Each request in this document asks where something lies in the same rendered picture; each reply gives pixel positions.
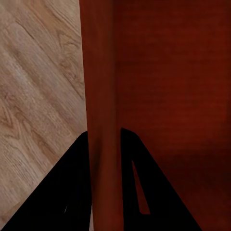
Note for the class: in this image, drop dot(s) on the storage box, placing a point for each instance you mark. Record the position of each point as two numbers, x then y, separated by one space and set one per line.
161 69

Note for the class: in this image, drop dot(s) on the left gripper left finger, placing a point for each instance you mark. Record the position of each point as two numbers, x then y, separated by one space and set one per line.
62 201

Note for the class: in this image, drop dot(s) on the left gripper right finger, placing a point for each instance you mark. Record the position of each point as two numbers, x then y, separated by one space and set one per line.
168 212

